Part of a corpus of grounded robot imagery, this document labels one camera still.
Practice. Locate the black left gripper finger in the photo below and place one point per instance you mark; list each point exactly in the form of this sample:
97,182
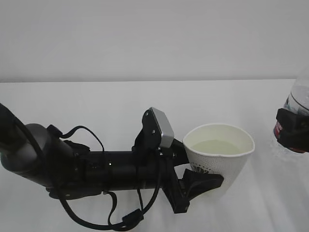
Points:
179,155
195,184

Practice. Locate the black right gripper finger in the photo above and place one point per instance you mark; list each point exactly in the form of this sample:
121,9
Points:
292,130

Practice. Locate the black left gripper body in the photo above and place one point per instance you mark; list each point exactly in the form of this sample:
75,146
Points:
153,171

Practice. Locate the clear plastic water bottle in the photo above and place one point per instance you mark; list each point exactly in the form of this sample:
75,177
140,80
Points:
298,98

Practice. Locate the white paper coffee cup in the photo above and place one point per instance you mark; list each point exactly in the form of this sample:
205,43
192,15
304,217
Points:
219,149

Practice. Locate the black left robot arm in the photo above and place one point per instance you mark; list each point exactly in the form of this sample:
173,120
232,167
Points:
78,172

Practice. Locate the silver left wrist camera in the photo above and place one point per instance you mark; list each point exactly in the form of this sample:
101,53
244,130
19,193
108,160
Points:
157,129

